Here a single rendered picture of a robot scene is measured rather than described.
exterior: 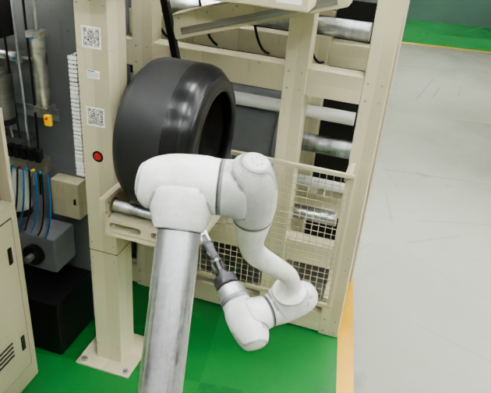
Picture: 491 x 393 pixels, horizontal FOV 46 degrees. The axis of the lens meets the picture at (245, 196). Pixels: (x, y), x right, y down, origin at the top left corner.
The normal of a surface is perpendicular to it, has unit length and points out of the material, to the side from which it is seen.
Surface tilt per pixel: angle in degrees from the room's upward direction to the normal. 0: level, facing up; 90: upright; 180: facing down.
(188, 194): 61
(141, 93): 41
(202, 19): 90
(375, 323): 0
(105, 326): 90
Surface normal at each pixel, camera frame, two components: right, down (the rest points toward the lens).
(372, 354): 0.07, -0.87
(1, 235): 0.95, 0.21
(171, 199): -0.15, -0.04
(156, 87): -0.11, -0.47
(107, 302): -0.30, 0.44
